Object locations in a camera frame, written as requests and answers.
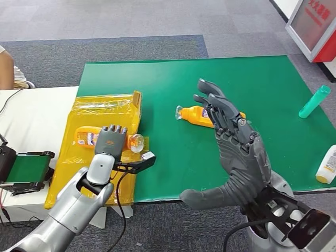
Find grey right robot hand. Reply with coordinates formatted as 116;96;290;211
180;78;273;211

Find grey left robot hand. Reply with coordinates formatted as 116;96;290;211
94;124;128;162

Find orange Tide detergent bottle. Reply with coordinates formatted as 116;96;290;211
74;125;146;154

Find teal plastic bottle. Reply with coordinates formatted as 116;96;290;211
298;85;331;120

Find white bottle with yellow cap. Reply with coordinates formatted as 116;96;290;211
316;145;336;185

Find yellow plastic-wrapped box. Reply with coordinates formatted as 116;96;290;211
45;91;143;210

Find green table mat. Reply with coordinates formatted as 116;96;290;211
76;55;336;203

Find white desk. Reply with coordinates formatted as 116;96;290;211
0;86;134;230

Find small green belt conveyor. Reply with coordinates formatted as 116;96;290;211
0;144;57;196

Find person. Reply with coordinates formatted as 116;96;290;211
0;45;28;90

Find red and white sign stand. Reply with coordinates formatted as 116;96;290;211
285;0;336;64

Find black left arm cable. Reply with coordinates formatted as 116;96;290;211
107;170;128;252

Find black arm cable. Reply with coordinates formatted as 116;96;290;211
107;170;128;252
222;219;271;252

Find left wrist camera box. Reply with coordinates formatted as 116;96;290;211
125;151;157;175

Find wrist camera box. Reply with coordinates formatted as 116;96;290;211
287;208;336;252
125;151;157;175

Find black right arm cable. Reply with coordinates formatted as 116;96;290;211
222;219;271;252

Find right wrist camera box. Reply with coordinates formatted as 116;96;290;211
287;208;336;252

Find thin black desk cable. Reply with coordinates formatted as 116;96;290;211
0;88;24;116

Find black floor cable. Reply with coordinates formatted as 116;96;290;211
0;194;51;230

